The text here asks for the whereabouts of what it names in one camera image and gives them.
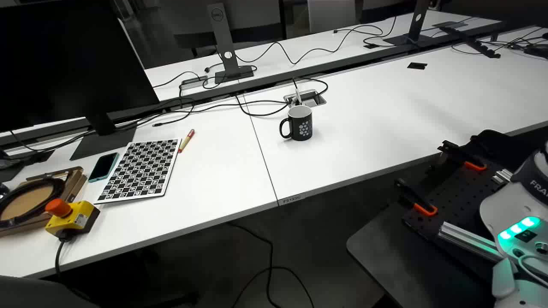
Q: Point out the grey Dell monitor stand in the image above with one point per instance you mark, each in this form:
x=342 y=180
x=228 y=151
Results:
x=221 y=35

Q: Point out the grey desk power socket box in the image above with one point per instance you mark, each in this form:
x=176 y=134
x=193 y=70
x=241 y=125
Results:
x=310 y=96

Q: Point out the yellow and red toy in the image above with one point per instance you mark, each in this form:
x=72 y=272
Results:
x=77 y=219

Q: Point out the black power strip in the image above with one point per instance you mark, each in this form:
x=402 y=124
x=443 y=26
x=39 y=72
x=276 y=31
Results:
x=476 y=43

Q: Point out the black smartphone with teal case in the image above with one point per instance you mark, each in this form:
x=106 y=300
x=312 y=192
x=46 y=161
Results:
x=103 y=166

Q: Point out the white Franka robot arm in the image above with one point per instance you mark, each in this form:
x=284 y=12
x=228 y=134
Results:
x=514 y=211

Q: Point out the black desk divider rail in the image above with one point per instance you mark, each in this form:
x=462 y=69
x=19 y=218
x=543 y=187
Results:
x=199 y=98

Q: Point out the aluminium profile bar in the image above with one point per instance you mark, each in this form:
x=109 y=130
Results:
x=467 y=240

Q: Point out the white power plug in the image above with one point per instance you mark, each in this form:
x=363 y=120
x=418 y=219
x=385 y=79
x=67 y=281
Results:
x=291 y=101

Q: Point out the large black monitor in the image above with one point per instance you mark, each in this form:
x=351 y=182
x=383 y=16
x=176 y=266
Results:
x=56 y=57

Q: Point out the round cardboard wooden holder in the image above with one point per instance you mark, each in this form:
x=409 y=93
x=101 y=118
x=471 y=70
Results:
x=27 y=201

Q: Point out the black dotted calibration board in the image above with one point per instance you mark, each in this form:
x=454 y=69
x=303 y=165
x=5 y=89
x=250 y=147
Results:
x=139 y=171

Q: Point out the orange marker pen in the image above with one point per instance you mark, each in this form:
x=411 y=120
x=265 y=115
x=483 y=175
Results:
x=187 y=141

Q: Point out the black mug with white print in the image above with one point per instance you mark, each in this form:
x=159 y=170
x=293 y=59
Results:
x=300 y=127

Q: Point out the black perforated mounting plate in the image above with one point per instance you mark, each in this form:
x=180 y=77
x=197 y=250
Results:
x=462 y=199

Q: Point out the black flat monitor base plate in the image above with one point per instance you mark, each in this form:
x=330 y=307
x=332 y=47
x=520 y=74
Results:
x=103 y=146

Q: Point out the dark grey robot mounting table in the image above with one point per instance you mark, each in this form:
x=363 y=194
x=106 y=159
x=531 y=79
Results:
x=399 y=262

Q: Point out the dark grey monitor stand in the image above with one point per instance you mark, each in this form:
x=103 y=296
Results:
x=419 y=17

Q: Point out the small black square patch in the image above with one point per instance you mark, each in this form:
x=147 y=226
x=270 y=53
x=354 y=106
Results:
x=416 y=65

